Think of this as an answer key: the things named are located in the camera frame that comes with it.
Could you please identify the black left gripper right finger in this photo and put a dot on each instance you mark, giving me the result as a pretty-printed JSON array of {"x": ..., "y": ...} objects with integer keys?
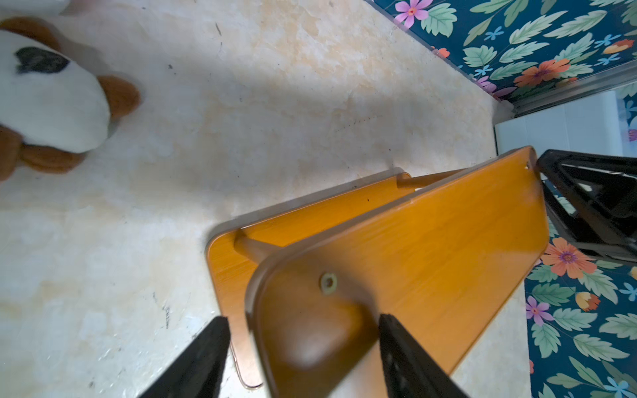
[{"x": 408, "y": 369}]

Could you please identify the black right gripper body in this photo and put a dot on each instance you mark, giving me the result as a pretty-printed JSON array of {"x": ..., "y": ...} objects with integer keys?
[{"x": 591, "y": 200}]

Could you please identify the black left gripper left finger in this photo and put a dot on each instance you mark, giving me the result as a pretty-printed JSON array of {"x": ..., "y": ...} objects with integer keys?
[{"x": 198, "y": 371}]

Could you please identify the brown white plush dog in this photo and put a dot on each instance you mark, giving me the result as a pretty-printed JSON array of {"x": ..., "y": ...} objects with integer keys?
[{"x": 53, "y": 111}]

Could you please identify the white orange plush toy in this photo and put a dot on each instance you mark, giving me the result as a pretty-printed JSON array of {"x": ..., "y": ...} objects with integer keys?
[{"x": 45, "y": 8}]

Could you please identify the pale blue wall box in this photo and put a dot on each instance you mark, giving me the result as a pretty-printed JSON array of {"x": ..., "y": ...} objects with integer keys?
[{"x": 593, "y": 125}]

